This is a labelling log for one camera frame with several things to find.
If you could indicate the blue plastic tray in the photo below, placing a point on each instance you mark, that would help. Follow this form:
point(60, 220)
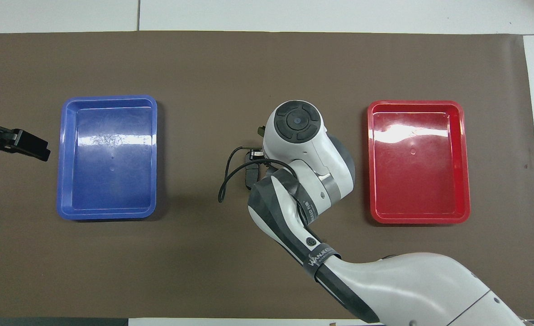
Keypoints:
point(90, 194)

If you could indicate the brown table mat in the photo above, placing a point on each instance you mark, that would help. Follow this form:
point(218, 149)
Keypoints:
point(203, 271)

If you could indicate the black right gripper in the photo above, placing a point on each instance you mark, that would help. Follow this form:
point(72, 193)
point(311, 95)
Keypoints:
point(251, 176)

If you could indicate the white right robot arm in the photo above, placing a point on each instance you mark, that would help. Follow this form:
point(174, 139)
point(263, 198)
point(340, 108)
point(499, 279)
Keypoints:
point(312, 154)

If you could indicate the red plastic tray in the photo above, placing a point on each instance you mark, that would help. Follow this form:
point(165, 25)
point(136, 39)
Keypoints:
point(416, 190)

